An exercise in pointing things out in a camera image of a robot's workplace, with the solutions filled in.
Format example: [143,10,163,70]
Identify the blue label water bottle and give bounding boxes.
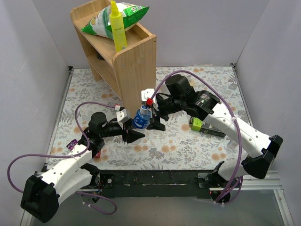
[132,108,151,129]

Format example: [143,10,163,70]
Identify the small blue cap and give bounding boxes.
[141,105,149,110]

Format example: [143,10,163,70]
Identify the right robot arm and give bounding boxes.
[141,74,283,187]

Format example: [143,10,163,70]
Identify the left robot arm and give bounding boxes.
[21,110,145,223]

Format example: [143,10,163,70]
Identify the yellow squeeze bottle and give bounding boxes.
[110,0,127,52]

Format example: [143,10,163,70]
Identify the red white snack packet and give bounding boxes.
[94,152,101,159]

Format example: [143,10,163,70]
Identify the green black product box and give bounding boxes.
[189,117,226,137]

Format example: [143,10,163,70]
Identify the purple candy packet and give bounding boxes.
[66,139,78,151]

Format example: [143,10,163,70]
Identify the wooden shelf unit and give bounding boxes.
[70,0,157,116]

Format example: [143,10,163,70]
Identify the small clear cup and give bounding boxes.
[227,140,238,149]

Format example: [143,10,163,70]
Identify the green chip bag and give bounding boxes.
[81,2,150,39]

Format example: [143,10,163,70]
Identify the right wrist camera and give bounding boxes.
[141,89,157,105]

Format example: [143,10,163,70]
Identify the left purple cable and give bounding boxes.
[7,102,124,215]

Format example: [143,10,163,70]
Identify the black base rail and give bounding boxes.
[34,168,243,201]

